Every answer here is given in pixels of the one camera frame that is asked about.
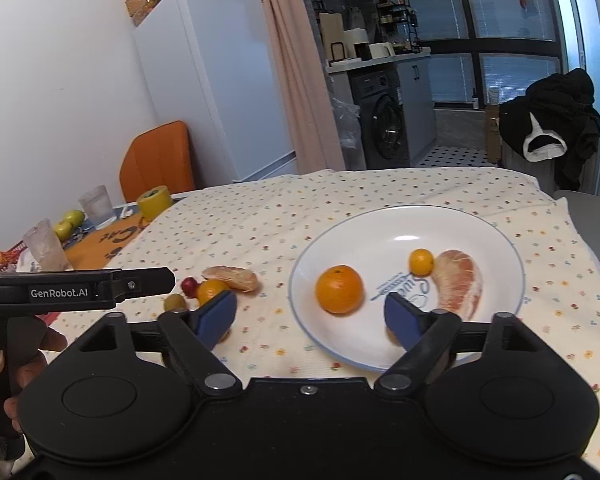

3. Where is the small kumquat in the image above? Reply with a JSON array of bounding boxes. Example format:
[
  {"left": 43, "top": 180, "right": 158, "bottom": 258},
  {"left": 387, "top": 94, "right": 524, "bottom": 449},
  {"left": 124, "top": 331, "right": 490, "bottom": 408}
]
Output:
[
  {"left": 196, "top": 278, "right": 230, "bottom": 307},
  {"left": 408, "top": 248, "right": 434, "bottom": 278}
]

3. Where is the white plate blue rim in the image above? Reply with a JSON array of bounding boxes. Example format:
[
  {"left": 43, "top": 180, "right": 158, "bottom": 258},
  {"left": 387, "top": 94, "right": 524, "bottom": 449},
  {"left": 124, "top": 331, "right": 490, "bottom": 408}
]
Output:
[{"left": 288, "top": 205, "right": 526, "bottom": 372}]

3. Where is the frosted tall glass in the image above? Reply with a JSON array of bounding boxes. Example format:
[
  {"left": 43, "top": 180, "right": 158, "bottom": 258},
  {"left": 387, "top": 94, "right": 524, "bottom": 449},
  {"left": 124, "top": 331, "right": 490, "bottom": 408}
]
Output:
[{"left": 22, "top": 219, "right": 72, "bottom": 272}]

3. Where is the large orange front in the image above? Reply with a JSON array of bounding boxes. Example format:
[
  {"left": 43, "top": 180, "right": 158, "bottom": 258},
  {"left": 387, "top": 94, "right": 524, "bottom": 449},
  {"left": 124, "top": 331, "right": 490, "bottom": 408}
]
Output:
[{"left": 314, "top": 266, "right": 365, "bottom": 315}]

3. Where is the red jujube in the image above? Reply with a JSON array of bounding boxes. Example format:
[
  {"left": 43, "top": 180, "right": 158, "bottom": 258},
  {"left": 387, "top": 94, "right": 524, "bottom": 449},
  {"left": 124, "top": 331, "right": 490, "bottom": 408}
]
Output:
[{"left": 181, "top": 278, "right": 199, "bottom": 298}]

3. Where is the cardboard box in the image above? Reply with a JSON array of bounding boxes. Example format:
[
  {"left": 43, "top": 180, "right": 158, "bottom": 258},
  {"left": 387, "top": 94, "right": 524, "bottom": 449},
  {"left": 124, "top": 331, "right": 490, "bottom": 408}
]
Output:
[{"left": 486, "top": 105, "right": 502, "bottom": 164}]

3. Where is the red snack packet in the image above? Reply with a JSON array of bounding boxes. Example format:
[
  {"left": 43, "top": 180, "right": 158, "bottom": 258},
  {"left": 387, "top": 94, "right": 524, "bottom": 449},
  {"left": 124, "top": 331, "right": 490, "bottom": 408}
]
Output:
[{"left": 0, "top": 240, "right": 27, "bottom": 273}]

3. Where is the grey chair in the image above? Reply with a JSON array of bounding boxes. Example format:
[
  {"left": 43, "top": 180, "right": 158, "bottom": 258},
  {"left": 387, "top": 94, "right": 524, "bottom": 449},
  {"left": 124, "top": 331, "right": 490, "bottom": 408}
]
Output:
[{"left": 554, "top": 190, "right": 600, "bottom": 262}]

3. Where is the clear water glass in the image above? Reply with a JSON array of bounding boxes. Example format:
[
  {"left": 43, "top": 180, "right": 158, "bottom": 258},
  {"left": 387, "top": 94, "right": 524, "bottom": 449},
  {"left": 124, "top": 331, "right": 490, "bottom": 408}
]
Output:
[{"left": 79, "top": 185, "right": 117, "bottom": 230}]

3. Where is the person's left hand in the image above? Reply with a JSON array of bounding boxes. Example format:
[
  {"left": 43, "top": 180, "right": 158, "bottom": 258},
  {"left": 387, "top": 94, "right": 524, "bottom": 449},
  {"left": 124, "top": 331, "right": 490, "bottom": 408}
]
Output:
[{"left": 0, "top": 326, "right": 69, "bottom": 435}]

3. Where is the orange chair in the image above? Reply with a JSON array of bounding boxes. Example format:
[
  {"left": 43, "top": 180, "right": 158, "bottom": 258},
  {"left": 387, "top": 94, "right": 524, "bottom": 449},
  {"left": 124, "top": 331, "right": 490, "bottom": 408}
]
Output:
[{"left": 119, "top": 120, "right": 195, "bottom": 202}]

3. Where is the yellow tape roll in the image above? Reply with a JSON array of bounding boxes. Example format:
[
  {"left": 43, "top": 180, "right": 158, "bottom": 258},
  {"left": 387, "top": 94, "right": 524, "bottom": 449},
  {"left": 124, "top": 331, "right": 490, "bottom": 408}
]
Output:
[{"left": 136, "top": 185, "right": 173, "bottom": 222}]

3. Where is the white refrigerator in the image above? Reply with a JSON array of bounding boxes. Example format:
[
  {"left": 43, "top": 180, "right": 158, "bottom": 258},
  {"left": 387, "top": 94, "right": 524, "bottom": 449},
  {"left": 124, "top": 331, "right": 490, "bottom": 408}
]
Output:
[{"left": 134, "top": 0, "right": 298, "bottom": 186}]

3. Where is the orange cat table mat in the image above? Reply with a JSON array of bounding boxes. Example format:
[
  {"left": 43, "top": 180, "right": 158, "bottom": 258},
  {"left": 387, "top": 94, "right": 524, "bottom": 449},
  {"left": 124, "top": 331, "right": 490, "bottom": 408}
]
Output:
[{"left": 65, "top": 206, "right": 166, "bottom": 270}]

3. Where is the black washing machine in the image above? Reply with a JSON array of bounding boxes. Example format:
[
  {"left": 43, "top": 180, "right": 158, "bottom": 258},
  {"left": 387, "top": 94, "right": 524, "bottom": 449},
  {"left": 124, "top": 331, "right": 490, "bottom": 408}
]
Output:
[{"left": 349, "top": 66, "right": 410, "bottom": 170}]

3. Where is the green apple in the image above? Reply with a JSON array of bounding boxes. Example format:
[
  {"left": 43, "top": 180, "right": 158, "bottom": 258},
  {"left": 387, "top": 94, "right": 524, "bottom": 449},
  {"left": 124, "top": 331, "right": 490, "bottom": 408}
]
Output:
[
  {"left": 62, "top": 209, "right": 85, "bottom": 229},
  {"left": 53, "top": 220, "right": 74, "bottom": 243}
]

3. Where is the large pomelo segment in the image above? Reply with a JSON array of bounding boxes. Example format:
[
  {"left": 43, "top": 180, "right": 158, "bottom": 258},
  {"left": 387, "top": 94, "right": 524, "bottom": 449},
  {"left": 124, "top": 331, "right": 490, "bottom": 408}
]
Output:
[{"left": 431, "top": 249, "right": 482, "bottom": 321}]

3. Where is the green-brown longan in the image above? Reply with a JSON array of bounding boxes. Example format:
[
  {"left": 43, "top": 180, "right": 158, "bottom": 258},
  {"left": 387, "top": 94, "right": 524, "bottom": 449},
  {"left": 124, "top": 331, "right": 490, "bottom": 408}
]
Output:
[{"left": 163, "top": 294, "right": 189, "bottom": 312}]

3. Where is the white kettle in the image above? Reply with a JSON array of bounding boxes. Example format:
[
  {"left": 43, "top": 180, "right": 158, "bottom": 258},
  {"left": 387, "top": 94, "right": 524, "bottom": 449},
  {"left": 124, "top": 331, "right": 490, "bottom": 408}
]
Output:
[{"left": 370, "top": 42, "right": 396, "bottom": 60}]

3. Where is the pink curtain left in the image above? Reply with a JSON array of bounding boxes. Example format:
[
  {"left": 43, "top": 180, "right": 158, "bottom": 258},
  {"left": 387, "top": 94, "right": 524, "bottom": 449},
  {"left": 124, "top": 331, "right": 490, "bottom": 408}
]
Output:
[{"left": 262, "top": 0, "right": 346, "bottom": 174}]

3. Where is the small pomelo segment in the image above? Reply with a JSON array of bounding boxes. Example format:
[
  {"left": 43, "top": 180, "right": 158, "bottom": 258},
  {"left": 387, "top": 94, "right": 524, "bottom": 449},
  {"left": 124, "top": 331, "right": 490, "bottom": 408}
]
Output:
[{"left": 202, "top": 266, "right": 260, "bottom": 292}]

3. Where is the black white jacket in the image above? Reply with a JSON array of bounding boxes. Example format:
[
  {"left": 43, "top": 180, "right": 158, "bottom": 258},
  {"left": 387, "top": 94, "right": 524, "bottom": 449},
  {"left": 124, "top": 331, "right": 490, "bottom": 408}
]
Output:
[{"left": 498, "top": 68, "right": 600, "bottom": 191}]

